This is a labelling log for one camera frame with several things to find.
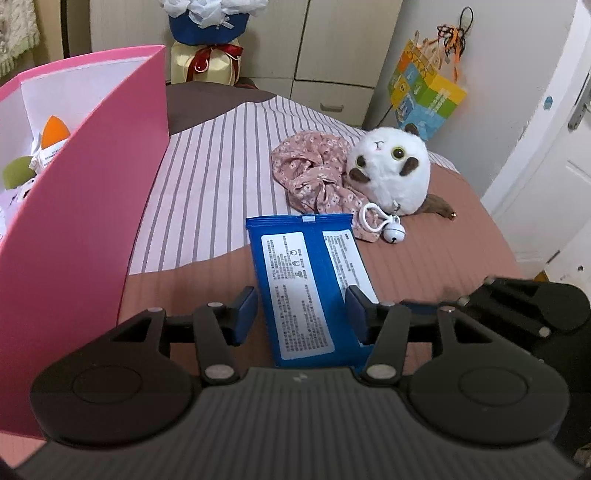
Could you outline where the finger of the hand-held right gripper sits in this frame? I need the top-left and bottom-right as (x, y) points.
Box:
(401, 276), (506, 311)

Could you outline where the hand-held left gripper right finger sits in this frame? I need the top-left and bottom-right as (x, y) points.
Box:
(345, 285), (503, 385)

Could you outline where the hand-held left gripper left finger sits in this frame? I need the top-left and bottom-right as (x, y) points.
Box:
(108, 286), (258, 387)

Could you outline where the blue wet wipes packet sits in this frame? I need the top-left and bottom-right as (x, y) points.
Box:
(245, 213), (380, 369)

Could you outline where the pink floral cloth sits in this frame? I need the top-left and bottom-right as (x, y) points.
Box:
(270, 130), (385, 243)

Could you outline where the white plush cat toy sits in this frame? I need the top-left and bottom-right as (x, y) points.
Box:
(346, 124), (459, 243)

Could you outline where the pink cardboard box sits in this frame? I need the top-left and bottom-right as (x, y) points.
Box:
(0, 45), (171, 441)

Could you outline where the orange makeup sponge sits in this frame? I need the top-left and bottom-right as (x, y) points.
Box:
(40, 115), (74, 151)

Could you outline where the green makeup sponge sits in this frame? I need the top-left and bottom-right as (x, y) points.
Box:
(2, 156), (38, 190)

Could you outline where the white door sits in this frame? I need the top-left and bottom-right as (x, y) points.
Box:
(480, 0), (591, 278)

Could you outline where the striped pink bed blanket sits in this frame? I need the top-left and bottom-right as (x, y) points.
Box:
(115, 83), (525, 371)

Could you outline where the colourful paper gift bag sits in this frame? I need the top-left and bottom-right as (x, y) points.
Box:
(386, 30), (468, 142)

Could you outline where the cream gift bag red ribbon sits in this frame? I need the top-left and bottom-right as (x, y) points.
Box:
(170, 37), (245, 86)

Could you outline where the light wooden wardrobe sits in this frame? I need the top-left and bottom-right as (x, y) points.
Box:
(89, 0), (403, 131)

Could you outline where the yellow flower bouquet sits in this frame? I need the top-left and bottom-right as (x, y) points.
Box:
(159, 0), (269, 47)

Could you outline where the tall beige cabinet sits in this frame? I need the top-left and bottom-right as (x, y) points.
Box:
(35, 0), (94, 62)

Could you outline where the cream knitted cardigan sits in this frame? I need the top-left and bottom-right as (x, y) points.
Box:
(0, 0), (40, 77)

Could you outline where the silver door handle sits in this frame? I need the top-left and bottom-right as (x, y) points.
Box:
(566, 73), (591, 131)

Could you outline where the black wall hook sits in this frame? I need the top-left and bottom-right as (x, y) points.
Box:
(436, 6), (476, 43)

